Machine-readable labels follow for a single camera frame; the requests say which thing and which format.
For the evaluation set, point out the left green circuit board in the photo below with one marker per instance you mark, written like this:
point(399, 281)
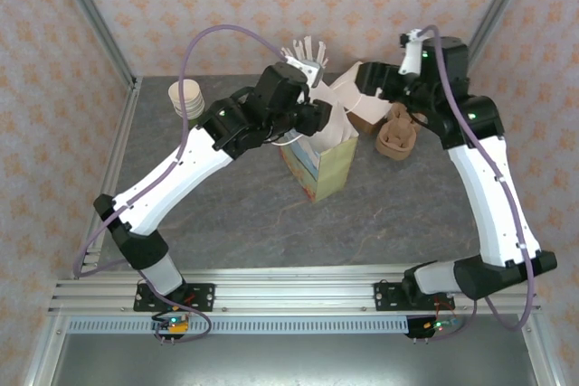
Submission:
point(174, 325)

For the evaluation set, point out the black mount plate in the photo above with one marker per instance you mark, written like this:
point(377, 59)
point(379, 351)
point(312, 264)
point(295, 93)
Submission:
point(389, 295)
point(201, 295)

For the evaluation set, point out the green circuit board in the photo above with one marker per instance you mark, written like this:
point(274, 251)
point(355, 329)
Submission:
point(174, 325)
point(436, 325)

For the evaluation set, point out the left aluminium table rail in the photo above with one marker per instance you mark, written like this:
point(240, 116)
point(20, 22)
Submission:
point(114, 155)

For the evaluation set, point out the stack of paper cups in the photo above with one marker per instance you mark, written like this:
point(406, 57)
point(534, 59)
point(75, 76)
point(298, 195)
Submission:
point(185, 92)

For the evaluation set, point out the grey metal panel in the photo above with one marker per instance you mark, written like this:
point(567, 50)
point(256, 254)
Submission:
point(289, 359)

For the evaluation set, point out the brown napkin stack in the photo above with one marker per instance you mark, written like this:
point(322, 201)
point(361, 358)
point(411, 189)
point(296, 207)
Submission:
point(364, 124)

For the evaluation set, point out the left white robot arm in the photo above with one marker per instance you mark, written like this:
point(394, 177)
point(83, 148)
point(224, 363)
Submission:
point(181, 178)

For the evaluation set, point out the aluminium frame post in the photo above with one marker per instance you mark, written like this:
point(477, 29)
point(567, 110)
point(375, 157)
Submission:
point(92, 11)
point(495, 11)

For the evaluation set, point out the right green circuit board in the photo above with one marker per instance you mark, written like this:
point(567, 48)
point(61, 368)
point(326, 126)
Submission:
point(436, 325)

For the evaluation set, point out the brown cardboard cup carrier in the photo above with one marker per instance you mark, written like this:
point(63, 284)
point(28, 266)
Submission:
point(397, 137)

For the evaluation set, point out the right aluminium frame post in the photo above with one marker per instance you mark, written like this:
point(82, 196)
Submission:
point(495, 11)

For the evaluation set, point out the left black mount plate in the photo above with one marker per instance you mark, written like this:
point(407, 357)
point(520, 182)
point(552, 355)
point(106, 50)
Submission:
point(201, 295)

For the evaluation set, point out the white wrapped stirrer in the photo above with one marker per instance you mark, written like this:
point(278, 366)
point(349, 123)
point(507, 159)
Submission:
point(297, 49)
point(308, 48)
point(323, 53)
point(287, 52)

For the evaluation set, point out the white napkin stack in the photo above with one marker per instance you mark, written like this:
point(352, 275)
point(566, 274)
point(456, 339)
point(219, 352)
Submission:
point(366, 101)

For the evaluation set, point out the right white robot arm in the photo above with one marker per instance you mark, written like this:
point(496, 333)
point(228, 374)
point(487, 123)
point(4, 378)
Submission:
point(493, 205)

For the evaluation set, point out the right black mount plate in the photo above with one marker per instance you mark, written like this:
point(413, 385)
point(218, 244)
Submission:
point(389, 295)

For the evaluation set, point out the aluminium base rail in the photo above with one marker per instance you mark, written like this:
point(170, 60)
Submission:
point(294, 295)

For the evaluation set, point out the left aluminium frame post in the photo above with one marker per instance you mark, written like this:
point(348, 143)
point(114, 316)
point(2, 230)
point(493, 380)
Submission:
point(92, 11)

